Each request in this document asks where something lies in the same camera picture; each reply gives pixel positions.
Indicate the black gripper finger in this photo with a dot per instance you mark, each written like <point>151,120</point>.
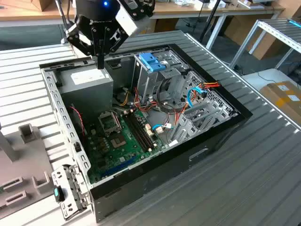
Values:
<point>106,43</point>
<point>94,44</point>

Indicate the grey metal disk bay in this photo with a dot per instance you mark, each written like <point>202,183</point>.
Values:
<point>183,131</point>

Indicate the blue plastic drive latch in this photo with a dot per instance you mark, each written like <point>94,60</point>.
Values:
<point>150,61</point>

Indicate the grey power supply unit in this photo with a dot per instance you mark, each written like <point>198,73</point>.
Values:
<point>87,94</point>

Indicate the wooden box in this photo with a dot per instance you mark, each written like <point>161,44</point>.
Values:
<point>47,4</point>

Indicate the grey metal drive cage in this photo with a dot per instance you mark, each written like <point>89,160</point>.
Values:
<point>145,84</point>

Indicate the black RAM slot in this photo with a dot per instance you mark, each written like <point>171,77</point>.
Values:
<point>134,131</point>
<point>137,131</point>
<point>140,131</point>

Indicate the beige power connector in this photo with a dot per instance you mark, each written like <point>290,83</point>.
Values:
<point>147,127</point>

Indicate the CPU socket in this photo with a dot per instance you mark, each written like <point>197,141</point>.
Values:
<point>118,142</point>

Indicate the black tripod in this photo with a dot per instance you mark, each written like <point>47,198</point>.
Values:
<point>209,20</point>

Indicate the green motherboard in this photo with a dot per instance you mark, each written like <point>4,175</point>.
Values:
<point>110,157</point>

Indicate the white paper sticker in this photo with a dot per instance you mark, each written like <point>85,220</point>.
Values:
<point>173,143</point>

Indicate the blue expansion slot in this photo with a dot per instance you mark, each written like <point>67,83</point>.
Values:
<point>120,166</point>

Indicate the large brown cardboard box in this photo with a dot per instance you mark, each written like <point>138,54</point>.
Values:
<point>237,28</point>

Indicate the grey parts rack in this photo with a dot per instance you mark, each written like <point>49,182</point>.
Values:
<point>26,160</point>

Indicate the black open PC case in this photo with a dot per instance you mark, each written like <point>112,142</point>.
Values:
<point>164,176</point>

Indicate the black latch blue tab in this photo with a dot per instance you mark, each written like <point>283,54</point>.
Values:
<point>57,193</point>

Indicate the flat cardboard package yellow tape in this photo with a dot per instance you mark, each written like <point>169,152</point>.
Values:
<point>277,94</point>

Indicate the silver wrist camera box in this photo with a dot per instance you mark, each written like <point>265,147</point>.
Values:
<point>128,21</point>

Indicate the small black intrusion switch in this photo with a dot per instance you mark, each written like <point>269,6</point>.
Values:
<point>76,147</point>

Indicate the metal slot retainer bracket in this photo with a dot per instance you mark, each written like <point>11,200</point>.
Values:
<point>73,186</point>

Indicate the white frame slatted table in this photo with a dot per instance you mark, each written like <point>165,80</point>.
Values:
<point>277,23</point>

